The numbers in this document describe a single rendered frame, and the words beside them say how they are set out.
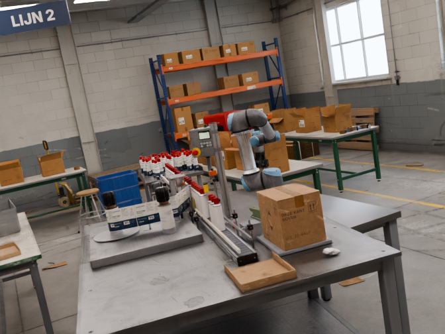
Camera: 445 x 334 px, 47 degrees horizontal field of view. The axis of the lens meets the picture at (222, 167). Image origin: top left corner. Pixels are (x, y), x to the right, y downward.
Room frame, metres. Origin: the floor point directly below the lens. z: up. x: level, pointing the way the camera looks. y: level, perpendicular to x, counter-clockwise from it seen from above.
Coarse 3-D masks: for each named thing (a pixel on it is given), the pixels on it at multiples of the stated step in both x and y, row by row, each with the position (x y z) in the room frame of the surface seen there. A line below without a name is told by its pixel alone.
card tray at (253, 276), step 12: (252, 264) 2.43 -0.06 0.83; (264, 264) 2.40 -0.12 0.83; (276, 264) 2.37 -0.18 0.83; (288, 264) 2.25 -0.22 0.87; (240, 276) 2.30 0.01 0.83; (252, 276) 2.27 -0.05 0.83; (264, 276) 2.25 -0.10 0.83; (276, 276) 2.16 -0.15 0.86; (288, 276) 2.17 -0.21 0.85; (240, 288) 2.14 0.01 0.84; (252, 288) 2.13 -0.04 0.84
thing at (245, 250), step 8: (200, 216) 3.40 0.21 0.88; (208, 224) 3.16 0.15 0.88; (216, 232) 2.95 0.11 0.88; (224, 232) 2.92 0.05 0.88; (224, 240) 2.76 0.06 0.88; (232, 240) 2.74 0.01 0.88; (232, 248) 2.60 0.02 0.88; (240, 248) 2.58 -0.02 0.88; (248, 248) 2.55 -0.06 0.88; (240, 256) 2.45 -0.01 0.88
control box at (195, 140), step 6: (192, 132) 3.36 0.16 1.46; (210, 132) 3.32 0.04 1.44; (192, 138) 3.36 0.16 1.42; (198, 138) 3.35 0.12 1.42; (192, 144) 3.37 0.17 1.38; (198, 144) 3.35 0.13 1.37; (192, 150) 3.37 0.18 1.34; (198, 150) 3.35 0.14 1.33; (204, 150) 3.34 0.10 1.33; (210, 150) 3.32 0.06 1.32; (198, 156) 3.36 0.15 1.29; (204, 156) 3.35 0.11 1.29
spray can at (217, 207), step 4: (216, 200) 2.94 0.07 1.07; (216, 204) 2.94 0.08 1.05; (220, 204) 2.95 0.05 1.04; (216, 208) 2.94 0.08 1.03; (220, 208) 2.94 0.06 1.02; (216, 212) 2.94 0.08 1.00; (220, 212) 2.94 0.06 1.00; (216, 216) 2.94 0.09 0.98; (220, 216) 2.93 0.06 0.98; (216, 220) 2.94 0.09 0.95; (220, 220) 2.93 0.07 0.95; (216, 224) 2.96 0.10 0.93; (220, 224) 2.93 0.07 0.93; (224, 224) 2.96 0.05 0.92; (220, 228) 2.93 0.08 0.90; (224, 228) 2.95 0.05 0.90
